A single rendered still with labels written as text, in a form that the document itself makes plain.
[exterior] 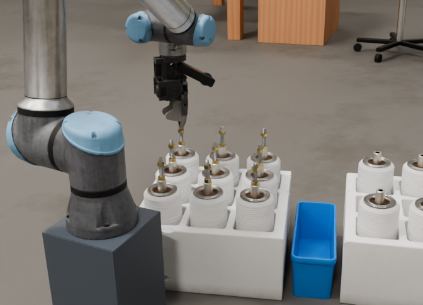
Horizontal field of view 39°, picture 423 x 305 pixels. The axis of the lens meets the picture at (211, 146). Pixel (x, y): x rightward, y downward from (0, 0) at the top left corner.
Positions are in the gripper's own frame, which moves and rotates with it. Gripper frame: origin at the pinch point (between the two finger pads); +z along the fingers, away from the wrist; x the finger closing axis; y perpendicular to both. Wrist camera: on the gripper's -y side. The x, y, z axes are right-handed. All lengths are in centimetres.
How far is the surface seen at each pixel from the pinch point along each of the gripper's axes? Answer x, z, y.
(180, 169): 10.8, 9.1, 3.8
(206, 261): 33.5, 24.4, 3.2
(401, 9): -171, 5, -183
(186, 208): 19.3, 16.6, 4.7
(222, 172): 16.2, 9.2, -6.5
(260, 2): -238, 5, -115
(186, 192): 14.6, 14.4, 3.4
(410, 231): 49, 16, -43
